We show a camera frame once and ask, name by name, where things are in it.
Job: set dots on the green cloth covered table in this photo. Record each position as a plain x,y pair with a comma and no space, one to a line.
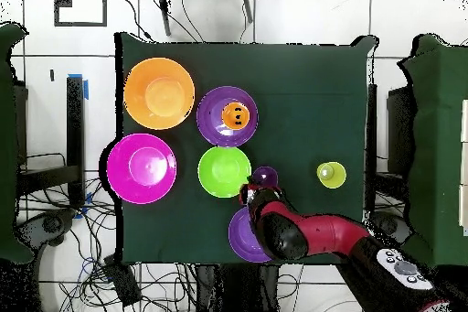
7,143
438,143

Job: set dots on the dark green table cloth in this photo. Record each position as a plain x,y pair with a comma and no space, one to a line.
310,107

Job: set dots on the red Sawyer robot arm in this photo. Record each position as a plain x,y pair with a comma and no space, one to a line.
329,231

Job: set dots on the black square floor frame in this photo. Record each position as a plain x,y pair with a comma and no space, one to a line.
104,4

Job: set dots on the blue tape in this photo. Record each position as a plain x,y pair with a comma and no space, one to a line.
86,89

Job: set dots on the pink bowl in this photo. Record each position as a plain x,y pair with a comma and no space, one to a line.
142,168

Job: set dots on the purple bowl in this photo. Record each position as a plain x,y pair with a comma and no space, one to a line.
210,118
241,238

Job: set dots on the black power adapter box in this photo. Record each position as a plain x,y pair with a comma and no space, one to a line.
122,281

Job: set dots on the yellow cup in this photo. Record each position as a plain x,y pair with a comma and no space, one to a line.
331,175

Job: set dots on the purple cup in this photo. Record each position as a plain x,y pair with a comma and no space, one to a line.
265,176

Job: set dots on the orange cup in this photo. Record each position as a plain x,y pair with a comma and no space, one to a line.
229,118

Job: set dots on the orange bowl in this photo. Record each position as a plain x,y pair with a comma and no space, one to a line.
159,93

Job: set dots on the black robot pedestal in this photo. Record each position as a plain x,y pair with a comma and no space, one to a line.
237,290

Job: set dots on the black table frame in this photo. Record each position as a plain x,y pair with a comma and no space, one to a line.
75,136

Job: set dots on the green bowl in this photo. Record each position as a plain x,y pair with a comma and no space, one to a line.
223,172

